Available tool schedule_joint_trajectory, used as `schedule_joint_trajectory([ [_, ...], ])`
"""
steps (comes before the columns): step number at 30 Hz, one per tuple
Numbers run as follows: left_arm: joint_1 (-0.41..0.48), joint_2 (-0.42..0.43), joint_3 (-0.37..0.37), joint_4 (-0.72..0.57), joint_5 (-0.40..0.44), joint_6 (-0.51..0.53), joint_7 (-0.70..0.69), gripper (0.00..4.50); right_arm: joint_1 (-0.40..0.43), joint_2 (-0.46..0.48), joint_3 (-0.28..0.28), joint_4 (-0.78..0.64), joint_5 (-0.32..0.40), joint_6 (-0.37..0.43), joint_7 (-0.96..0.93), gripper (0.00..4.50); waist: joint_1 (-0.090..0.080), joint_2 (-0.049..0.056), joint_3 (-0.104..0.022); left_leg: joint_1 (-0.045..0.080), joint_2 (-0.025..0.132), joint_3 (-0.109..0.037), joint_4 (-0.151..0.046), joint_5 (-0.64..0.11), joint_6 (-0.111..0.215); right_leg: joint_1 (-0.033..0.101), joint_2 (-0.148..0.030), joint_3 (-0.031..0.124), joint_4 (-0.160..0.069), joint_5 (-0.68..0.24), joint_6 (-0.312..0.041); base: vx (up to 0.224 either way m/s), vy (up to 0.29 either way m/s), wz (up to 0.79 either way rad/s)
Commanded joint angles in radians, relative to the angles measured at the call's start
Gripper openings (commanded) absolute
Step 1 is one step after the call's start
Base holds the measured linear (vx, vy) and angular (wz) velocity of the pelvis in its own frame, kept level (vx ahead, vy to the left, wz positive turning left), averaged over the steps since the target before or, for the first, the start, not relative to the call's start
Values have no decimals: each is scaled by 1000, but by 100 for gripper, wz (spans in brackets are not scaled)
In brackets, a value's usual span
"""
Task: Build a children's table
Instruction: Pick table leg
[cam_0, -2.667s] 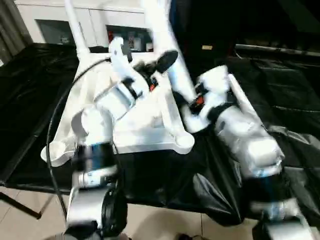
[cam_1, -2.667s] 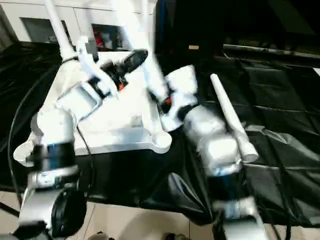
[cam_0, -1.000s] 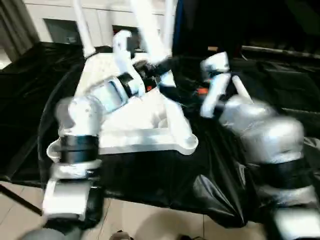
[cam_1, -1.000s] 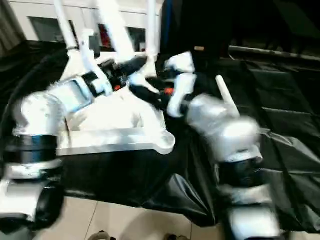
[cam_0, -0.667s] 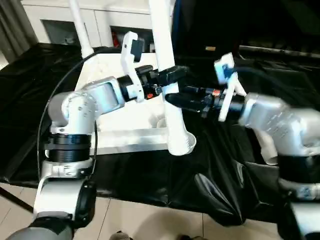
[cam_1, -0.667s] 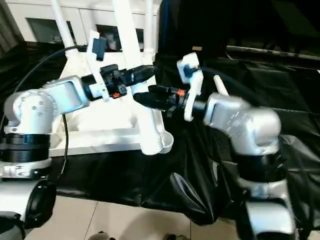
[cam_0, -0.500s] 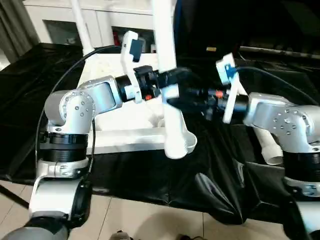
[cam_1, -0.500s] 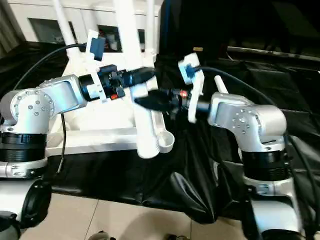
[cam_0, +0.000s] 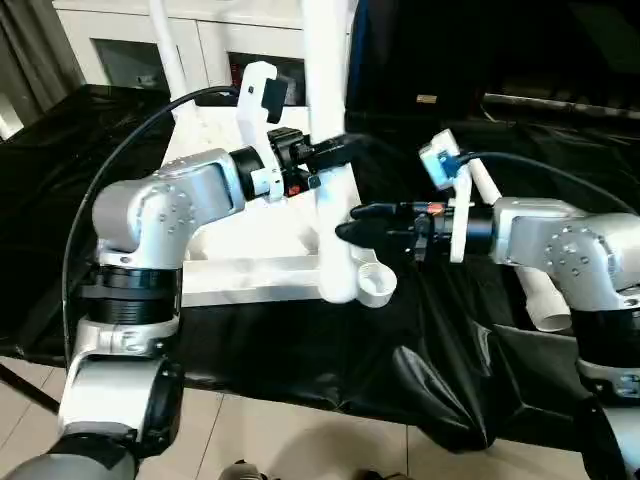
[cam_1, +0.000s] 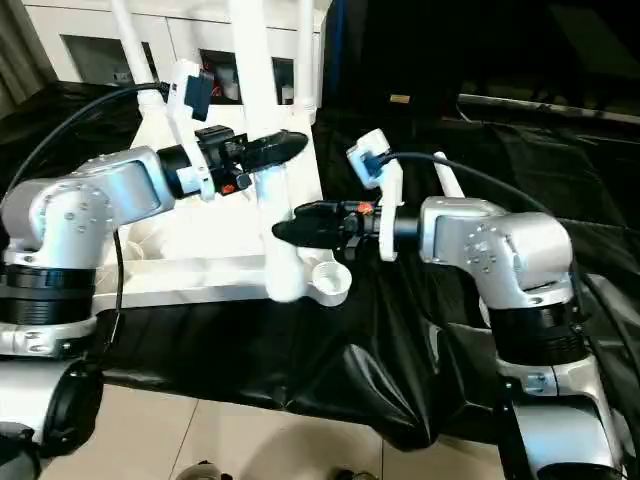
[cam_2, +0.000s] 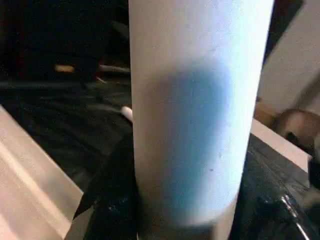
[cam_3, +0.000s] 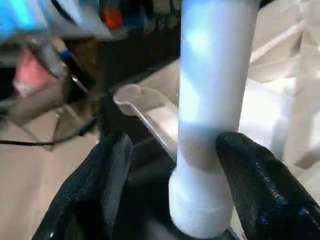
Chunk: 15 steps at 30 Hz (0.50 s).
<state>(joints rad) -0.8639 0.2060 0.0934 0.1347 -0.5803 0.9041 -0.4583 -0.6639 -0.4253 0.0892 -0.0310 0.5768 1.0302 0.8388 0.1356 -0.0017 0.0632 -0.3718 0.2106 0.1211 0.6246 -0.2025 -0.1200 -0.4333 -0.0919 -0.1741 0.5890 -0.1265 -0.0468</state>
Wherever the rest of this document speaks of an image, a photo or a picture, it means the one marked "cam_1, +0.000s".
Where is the black left wrist camera cable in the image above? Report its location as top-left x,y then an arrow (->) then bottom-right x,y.
0,81 -> 172,347

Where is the dark metal rod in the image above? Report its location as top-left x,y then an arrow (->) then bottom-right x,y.
457,92 -> 640,127

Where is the white plastic table leg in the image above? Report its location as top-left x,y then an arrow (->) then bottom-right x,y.
433,151 -> 467,202
227,0 -> 309,305
109,0 -> 167,119
294,0 -> 320,124

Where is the grey left robot foot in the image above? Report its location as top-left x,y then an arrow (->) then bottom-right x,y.
174,459 -> 236,480

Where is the black work mat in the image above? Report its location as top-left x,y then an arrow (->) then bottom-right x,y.
0,79 -> 640,451

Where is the white plastic table top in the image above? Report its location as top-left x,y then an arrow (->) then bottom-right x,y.
102,84 -> 354,309

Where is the black case with gold label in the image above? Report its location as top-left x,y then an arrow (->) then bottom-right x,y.
319,0 -> 462,127

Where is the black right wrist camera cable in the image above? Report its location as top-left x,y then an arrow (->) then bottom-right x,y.
372,149 -> 640,480

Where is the grey curtain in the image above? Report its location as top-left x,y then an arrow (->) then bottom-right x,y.
0,0 -> 57,122

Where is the white glass-door cabinet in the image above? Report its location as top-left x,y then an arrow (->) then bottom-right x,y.
22,0 -> 327,109

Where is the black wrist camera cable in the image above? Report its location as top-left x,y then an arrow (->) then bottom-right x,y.
372,149 -> 640,480
0,81 -> 172,347

